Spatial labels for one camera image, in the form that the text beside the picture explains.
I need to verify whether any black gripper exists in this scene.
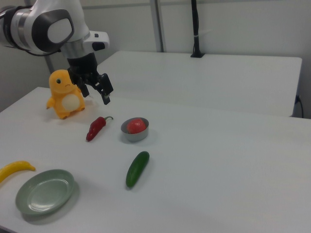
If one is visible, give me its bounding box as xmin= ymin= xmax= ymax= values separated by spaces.
xmin=66 ymin=52 xmax=115 ymax=106

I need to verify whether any yellow banana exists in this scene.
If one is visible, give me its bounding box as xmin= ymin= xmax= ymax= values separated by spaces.
xmin=0 ymin=160 xmax=36 ymax=185

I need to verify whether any pale green plastic plate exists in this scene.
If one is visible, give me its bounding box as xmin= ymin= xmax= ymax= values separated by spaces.
xmin=15 ymin=169 xmax=75 ymax=216

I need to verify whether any red chili pepper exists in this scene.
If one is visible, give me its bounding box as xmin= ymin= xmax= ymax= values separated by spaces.
xmin=86 ymin=116 xmax=114 ymax=142

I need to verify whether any orange plush dinosaur toy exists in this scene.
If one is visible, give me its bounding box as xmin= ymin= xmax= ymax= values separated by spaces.
xmin=46 ymin=69 xmax=86 ymax=120

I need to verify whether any red apple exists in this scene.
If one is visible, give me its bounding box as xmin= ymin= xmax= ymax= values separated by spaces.
xmin=126 ymin=117 xmax=147 ymax=134

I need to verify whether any small metal bowl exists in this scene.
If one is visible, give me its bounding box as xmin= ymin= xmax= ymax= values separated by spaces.
xmin=121 ymin=117 xmax=150 ymax=143

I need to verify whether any green cucumber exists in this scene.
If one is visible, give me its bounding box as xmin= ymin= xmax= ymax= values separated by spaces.
xmin=125 ymin=150 xmax=150 ymax=188

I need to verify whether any white side table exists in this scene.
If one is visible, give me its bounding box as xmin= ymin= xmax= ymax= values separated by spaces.
xmin=97 ymin=50 xmax=303 ymax=117

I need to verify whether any black pole with clamp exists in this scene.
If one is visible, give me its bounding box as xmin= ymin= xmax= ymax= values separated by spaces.
xmin=190 ymin=0 xmax=206 ymax=58

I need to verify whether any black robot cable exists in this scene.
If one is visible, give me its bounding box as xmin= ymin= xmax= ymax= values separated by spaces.
xmin=23 ymin=47 xmax=62 ymax=57

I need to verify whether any black wall cable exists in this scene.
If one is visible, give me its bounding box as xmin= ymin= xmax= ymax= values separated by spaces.
xmin=295 ymin=94 xmax=305 ymax=117

